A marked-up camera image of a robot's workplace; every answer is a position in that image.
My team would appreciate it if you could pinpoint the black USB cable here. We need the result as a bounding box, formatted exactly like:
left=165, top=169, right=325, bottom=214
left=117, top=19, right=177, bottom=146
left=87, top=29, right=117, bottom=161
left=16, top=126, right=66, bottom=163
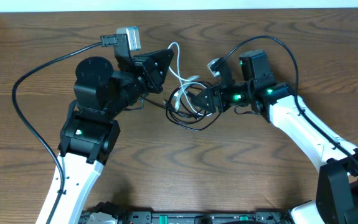
left=139, top=81, right=222, bottom=132

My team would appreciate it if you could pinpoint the white USB cable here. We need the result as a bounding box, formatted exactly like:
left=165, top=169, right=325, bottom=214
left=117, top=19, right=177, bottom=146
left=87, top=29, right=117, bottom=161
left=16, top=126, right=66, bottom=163
left=167, top=41, right=212, bottom=117

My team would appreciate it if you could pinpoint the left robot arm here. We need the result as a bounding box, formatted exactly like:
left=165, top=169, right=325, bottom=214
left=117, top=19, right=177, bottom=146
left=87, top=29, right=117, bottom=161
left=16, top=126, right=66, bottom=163
left=37, top=49, right=174, bottom=223

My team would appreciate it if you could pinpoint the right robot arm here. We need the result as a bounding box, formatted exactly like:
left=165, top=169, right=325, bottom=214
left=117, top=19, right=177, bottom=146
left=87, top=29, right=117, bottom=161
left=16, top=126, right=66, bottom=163
left=191, top=50, right=358, bottom=223

